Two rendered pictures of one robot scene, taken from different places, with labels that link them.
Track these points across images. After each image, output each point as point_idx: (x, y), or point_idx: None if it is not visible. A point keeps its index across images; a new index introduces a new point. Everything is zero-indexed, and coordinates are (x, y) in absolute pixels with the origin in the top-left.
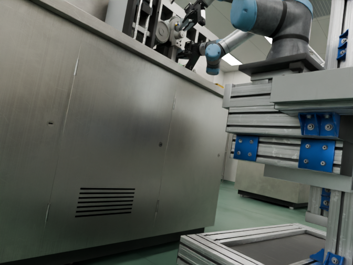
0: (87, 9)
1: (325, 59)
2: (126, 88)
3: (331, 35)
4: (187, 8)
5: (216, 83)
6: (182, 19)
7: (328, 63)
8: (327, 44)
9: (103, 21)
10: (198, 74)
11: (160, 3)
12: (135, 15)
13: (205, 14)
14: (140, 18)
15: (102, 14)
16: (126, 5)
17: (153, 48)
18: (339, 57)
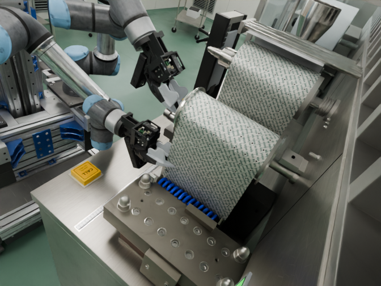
0: (321, 117)
1: (33, 75)
2: None
3: (31, 57)
4: (178, 63)
5: (88, 161)
6: (180, 89)
7: (35, 78)
8: (30, 64)
9: (313, 133)
10: (114, 196)
11: (197, 75)
12: (279, 111)
13: (135, 66)
14: (256, 110)
15: (319, 123)
16: (220, 87)
17: (278, 213)
18: (34, 71)
